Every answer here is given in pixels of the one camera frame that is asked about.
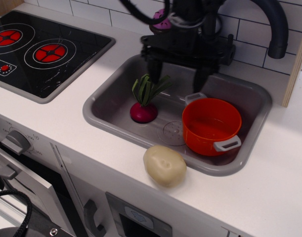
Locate orange toy pot grey handles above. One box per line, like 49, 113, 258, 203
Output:
182, 92, 242, 156

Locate dark grey toy faucet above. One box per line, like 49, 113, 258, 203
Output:
202, 0, 289, 66

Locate black toy stove top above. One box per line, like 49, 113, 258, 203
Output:
0, 11, 116, 104

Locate black braided cable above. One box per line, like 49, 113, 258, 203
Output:
0, 190, 33, 237

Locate grey oven knob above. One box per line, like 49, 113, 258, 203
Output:
1, 130, 31, 155

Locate grey cabinet door handle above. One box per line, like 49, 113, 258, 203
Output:
84, 199, 106, 237

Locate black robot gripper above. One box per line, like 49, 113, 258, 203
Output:
141, 14, 234, 93

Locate beige toy potato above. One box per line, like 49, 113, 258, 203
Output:
143, 145, 187, 188

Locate grey oven door handle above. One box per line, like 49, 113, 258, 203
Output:
0, 159, 20, 180

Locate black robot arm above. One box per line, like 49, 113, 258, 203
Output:
141, 0, 236, 92

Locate purple toy beet green leaves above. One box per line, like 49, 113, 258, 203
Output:
129, 74, 172, 123

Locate grey plastic sink basin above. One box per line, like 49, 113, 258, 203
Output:
83, 55, 272, 176

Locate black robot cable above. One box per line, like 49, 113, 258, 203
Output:
120, 0, 171, 25

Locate light wooden side panel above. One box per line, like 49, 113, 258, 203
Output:
282, 0, 302, 108

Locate toy oven door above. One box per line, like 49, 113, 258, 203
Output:
0, 148, 76, 236

